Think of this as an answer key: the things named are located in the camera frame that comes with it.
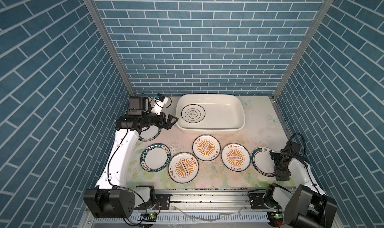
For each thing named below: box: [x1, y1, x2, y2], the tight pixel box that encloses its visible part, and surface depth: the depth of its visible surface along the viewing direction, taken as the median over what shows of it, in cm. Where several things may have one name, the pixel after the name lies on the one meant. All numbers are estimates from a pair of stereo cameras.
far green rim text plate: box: [138, 125, 162, 142], surface depth 98 cm
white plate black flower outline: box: [181, 104, 206, 124], surface depth 112 cm
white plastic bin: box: [175, 93, 246, 135], surface depth 110 cm
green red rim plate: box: [251, 146, 276, 177], surface depth 90 cm
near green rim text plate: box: [140, 143, 172, 173], surface depth 90 cm
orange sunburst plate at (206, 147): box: [192, 134, 221, 162], surface depth 95 cm
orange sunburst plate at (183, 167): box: [167, 151, 200, 184], surface depth 86 cm
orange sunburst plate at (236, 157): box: [221, 142, 251, 172], surface depth 90 cm
